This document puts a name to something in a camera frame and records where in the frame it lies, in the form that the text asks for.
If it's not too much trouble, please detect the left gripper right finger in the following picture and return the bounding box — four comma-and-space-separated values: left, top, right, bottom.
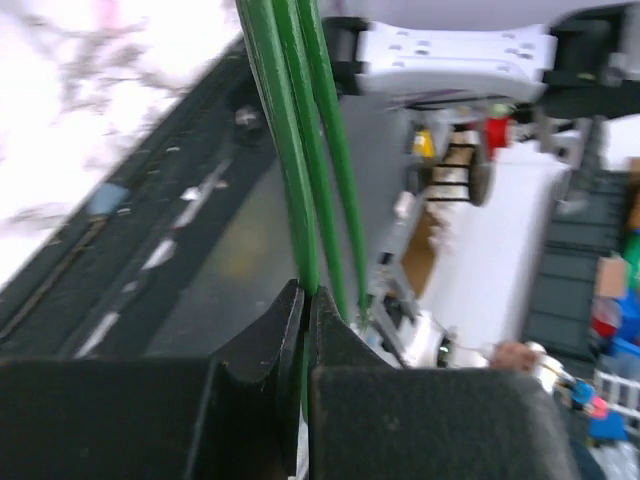
309, 289, 578, 480

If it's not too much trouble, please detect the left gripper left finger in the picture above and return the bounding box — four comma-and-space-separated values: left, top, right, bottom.
1, 281, 305, 479

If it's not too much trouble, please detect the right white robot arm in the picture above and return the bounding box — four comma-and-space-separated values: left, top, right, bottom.
322, 2, 639, 119

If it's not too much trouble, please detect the black metal base rail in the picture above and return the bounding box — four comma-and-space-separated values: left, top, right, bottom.
1, 43, 295, 358

